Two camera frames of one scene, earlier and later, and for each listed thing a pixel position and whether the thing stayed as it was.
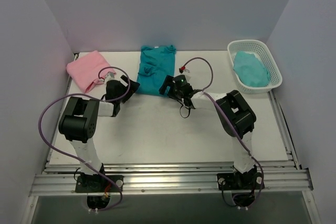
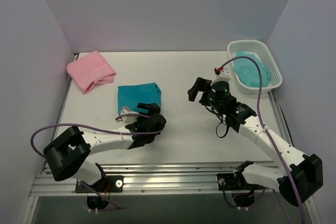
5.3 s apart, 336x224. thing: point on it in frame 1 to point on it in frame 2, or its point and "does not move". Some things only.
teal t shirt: x=155 y=64 to x=130 y=95
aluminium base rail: x=166 y=179 does not move
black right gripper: x=169 y=87 to x=205 y=94
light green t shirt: x=250 y=70 does not move
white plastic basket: x=260 y=49 does not move
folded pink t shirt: x=85 y=71 does not move
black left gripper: x=127 y=87 to x=146 y=114
